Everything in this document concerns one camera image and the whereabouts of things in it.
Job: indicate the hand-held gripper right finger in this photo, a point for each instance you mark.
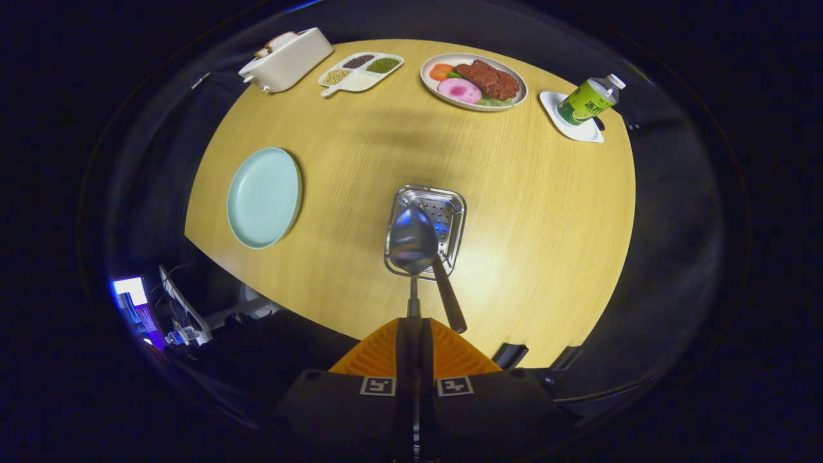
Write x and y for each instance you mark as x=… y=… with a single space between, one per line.
x=427 y=386

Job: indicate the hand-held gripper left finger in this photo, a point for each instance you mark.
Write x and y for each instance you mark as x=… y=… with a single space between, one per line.
x=401 y=386

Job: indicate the metal spoon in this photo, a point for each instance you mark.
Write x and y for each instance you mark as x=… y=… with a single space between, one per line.
x=413 y=241

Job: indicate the black block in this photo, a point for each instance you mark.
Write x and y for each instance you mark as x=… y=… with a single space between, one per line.
x=510 y=355
x=566 y=358

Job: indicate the white furniture leg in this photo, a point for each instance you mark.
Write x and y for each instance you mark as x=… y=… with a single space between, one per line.
x=247 y=308

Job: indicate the perforated metal basket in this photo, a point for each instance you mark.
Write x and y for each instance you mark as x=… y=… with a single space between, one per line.
x=450 y=206

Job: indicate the white edged laptop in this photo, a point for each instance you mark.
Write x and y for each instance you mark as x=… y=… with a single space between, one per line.
x=186 y=315

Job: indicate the light green plate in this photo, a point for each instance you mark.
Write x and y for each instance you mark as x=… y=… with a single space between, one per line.
x=263 y=199

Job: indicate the lit screen device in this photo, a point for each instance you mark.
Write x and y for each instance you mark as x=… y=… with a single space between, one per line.
x=130 y=290

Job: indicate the white square coaster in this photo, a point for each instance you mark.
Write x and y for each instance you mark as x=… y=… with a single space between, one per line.
x=578 y=134

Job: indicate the white divided dish with beans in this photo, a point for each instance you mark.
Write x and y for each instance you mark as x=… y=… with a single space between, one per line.
x=363 y=80

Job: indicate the white plate of food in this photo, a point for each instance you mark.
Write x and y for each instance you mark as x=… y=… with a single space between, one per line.
x=482 y=80

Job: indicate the green label drink bottle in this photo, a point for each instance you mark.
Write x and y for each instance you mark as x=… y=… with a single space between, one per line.
x=585 y=103

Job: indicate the white toaster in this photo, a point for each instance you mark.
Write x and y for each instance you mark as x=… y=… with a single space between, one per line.
x=289 y=61

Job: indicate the small bread slice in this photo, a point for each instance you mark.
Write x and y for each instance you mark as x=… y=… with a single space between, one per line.
x=262 y=52

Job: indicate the large bread slice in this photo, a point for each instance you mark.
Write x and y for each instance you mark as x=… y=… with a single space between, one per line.
x=283 y=40

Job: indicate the small silver clip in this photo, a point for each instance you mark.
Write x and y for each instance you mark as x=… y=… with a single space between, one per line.
x=200 y=80

